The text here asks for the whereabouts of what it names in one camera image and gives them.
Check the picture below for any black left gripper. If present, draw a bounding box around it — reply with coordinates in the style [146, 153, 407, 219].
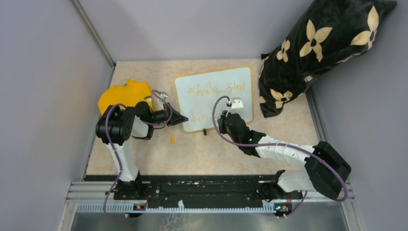
[147, 102, 188, 126]

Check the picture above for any white board yellow frame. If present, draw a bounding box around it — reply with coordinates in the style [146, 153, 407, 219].
[175, 66, 254, 132]

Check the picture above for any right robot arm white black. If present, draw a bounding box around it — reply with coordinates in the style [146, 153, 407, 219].
[217, 111, 352, 201]

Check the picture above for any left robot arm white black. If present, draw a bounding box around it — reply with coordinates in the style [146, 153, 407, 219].
[96, 101, 189, 199]

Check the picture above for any yellow cloth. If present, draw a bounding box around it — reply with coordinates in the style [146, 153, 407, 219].
[98, 79, 153, 115]

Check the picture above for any black floral pillow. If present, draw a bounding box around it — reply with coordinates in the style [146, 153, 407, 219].
[258, 0, 397, 118]

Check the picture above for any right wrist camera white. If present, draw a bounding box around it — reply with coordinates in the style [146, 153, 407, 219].
[226, 97, 244, 115]

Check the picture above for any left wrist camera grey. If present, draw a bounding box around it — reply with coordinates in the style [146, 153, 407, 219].
[155, 91, 168, 106]

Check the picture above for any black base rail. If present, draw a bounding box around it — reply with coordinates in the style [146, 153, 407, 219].
[67, 174, 355, 218]

